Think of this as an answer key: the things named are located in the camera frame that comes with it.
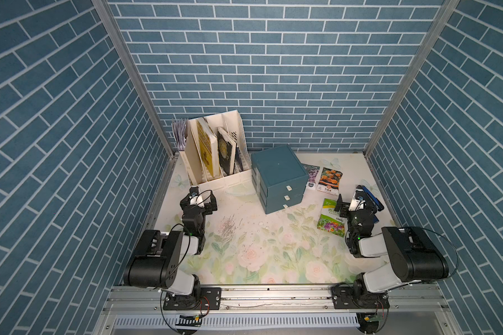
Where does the white file organizer rack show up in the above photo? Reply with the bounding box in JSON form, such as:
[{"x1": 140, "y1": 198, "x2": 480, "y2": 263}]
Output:
[{"x1": 172, "y1": 110, "x2": 252, "y2": 188}]

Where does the green flower seed bag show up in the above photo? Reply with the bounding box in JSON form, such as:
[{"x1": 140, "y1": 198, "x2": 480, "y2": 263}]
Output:
[{"x1": 317, "y1": 199, "x2": 347, "y2": 237}]

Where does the yellow cover book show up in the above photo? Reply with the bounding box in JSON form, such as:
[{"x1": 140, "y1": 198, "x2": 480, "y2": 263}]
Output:
[{"x1": 196, "y1": 118, "x2": 222, "y2": 180}]

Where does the purple striped folder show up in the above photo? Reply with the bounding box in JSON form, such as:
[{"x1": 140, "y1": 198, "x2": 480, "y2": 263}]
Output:
[{"x1": 171, "y1": 119, "x2": 188, "y2": 152}]

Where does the floral table mat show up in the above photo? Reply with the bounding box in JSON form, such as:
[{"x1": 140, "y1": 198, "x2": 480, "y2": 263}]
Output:
[{"x1": 155, "y1": 153, "x2": 389, "y2": 285}]

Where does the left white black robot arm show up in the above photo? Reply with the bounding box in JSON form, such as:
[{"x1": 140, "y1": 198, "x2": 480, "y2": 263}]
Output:
[{"x1": 123, "y1": 187, "x2": 222, "y2": 312}]

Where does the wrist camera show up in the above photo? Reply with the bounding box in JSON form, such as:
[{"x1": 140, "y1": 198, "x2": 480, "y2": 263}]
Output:
[
  {"x1": 349, "y1": 188, "x2": 366, "y2": 212},
  {"x1": 189, "y1": 186, "x2": 203, "y2": 206}
]

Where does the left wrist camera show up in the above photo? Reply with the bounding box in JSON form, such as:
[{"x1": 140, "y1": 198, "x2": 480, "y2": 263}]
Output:
[{"x1": 189, "y1": 186, "x2": 203, "y2": 206}]

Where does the aluminium mounting rail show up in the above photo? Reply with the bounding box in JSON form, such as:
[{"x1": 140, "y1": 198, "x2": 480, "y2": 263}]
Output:
[{"x1": 102, "y1": 284, "x2": 449, "y2": 315}]

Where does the teal three-drawer cabinet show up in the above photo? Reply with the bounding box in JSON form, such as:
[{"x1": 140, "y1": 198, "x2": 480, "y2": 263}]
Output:
[{"x1": 251, "y1": 145, "x2": 308, "y2": 214}]

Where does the purple flower seed bag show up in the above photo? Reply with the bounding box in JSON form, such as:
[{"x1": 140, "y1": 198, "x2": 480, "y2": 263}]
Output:
[{"x1": 303, "y1": 164, "x2": 321, "y2": 190}]

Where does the orange flower seed bag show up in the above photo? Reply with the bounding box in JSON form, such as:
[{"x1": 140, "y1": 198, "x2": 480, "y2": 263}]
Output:
[{"x1": 317, "y1": 167, "x2": 343, "y2": 195}]

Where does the dark sunflower cover book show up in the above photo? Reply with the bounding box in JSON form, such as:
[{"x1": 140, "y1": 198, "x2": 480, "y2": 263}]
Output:
[{"x1": 217, "y1": 127, "x2": 237, "y2": 175}]

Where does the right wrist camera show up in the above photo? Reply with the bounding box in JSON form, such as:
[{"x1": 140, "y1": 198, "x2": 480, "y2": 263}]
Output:
[{"x1": 349, "y1": 188, "x2": 366, "y2": 212}]

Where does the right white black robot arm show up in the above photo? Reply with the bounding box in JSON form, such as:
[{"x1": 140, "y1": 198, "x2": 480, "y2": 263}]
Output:
[{"x1": 331, "y1": 192, "x2": 450, "y2": 309}]

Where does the thin dark blue book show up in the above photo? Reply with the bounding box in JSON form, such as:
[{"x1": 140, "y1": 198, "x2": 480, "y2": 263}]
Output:
[{"x1": 235, "y1": 147, "x2": 245, "y2": 172}]

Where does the blue stapler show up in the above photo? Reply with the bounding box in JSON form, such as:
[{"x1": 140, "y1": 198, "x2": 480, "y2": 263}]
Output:
[{"x1": 355, "y1": 185, "x2": 385, "y2": 212}]

